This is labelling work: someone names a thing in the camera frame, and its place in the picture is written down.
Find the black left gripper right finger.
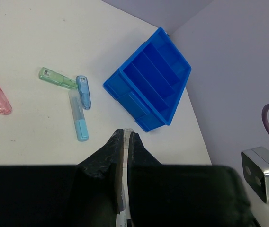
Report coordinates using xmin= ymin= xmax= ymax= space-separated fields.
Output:
xmin=127 ymin=132 xmax=256 ymax=227

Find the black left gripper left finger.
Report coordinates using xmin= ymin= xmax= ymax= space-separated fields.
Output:
xmin=0 ymin=129 xmax=124 ymax=227

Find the purple pink highlighter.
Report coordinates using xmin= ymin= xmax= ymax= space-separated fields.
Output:
xmin=116 ymin=128 xmax=133 ymax=227

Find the light blue highlighter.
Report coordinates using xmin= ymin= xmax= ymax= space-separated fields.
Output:
xmin=68 ymin=89 xmax=89 ymax=142

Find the blue divided plastic tray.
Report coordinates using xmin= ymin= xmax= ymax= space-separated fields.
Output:
xmin=103 ymin=27 xmax=192 ymax=132

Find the blue correction tape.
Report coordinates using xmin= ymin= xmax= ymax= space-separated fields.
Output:
xmin=76 ymin=75 xmax=91 ymax=110

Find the green correction tape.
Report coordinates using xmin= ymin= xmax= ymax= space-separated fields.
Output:
xmin=38 ymin=67 xmax=77 ymax=89

